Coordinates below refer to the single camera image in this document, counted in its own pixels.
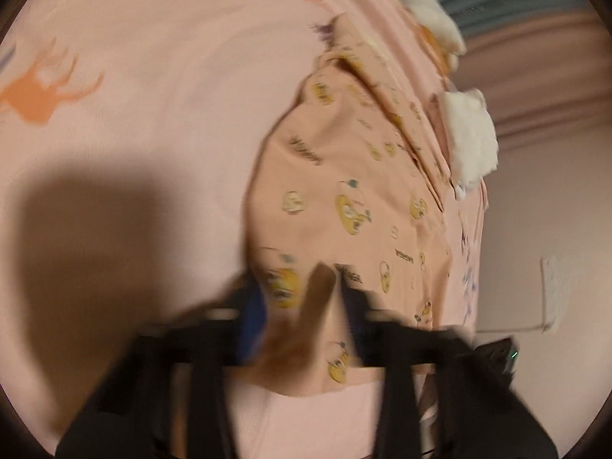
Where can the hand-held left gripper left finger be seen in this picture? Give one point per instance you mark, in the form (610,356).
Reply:
(251,315)

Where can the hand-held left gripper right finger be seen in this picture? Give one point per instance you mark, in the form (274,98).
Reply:
(353,318)

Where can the peach cartoon print garment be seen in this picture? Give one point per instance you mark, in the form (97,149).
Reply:
(334,177)

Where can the white power strip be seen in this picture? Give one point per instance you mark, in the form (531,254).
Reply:
(553,294)

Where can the white folded cloth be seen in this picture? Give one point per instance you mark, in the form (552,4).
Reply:
(471,138)

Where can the pink animal print bed sheet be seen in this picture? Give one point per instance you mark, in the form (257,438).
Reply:
(143,105)

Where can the orange cloth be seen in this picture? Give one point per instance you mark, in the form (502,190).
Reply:
(430,40)

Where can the white fluffy cloth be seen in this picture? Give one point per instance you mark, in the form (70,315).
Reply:
(430,5)

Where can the grey blue striped fabric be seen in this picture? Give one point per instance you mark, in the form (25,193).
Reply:
(497,0)

